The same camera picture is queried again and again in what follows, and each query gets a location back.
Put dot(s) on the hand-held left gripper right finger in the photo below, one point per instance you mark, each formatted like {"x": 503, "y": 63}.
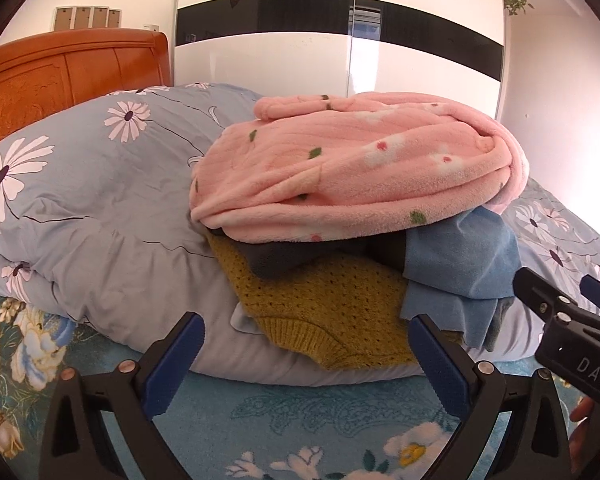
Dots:
{"x": 440, "y": 362}

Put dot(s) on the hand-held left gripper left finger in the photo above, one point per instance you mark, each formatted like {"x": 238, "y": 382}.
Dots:
{"x": 172, "y": 362}

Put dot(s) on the pink floral fleece garment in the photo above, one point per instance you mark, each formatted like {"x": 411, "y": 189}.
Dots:
{"x": 340, "y": 170}

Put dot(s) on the person's right hand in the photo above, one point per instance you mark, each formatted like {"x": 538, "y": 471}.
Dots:
{"x": 582, "y": 425}

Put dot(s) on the pale grey cloth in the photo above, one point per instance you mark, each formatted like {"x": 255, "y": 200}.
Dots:
{"x": 242, "y": 322}

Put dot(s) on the blue garment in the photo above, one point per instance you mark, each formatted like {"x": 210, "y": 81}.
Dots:
{"x": 455, "y": 270}

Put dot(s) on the teal floral blanket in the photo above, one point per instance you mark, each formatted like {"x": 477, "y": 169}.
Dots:
{"x": 280, "y": 410}

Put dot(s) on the mustard yellow knit sweater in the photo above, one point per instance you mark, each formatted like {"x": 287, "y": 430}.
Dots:
{"x": 330, "y": 300}

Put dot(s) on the dark grey garment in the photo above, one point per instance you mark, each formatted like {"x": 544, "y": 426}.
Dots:
{"x": 280, "y": 260}

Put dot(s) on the grey daisy print duvet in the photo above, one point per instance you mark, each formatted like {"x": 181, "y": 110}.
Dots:
{"x": 105, "y": 210}

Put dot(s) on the orange wooden headboard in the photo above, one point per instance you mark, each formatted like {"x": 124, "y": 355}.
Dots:
{"x": 55, "y": 90}

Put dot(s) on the white wardrobe with black stripe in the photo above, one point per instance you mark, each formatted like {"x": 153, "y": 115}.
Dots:
{"x": 280, "y": 60}

